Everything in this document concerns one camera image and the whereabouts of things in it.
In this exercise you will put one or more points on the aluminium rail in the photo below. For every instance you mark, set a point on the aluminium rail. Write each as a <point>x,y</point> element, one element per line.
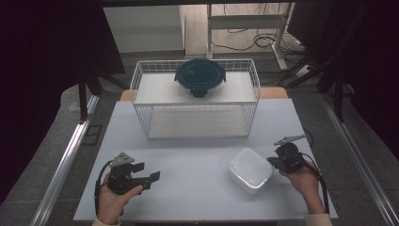
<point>360,163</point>
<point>64,163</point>

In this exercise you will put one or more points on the white metal desk frame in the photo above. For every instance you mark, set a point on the white metal desk frame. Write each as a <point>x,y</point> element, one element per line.
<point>246,22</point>

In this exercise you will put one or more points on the black metal stand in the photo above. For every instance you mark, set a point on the black metal stand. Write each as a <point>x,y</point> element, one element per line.
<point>83,97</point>
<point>338,94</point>

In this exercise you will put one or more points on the white cabinet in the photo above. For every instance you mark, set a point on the white cabinet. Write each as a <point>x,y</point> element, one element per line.
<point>144,28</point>

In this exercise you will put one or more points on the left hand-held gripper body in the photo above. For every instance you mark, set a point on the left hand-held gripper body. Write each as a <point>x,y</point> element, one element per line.
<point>122,177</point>

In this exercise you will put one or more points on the person's right hand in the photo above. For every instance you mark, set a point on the person's right hand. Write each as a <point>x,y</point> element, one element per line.
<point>302,183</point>

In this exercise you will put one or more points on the black curtain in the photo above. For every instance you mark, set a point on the black curtain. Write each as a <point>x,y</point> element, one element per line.
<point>40,62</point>
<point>370,56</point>

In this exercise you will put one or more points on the person's left hand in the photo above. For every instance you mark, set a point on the person's left hand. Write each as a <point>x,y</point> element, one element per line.
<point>113,201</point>

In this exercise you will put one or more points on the white square lidded container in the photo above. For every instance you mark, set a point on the white square lidded container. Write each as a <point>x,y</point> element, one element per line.
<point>250,169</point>

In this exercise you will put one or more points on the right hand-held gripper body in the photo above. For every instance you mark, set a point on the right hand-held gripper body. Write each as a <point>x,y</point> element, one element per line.
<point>290,157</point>

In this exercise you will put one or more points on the round glass container blue lid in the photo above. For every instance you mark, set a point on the round glass container blue lid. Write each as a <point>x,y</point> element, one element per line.
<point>199,74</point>

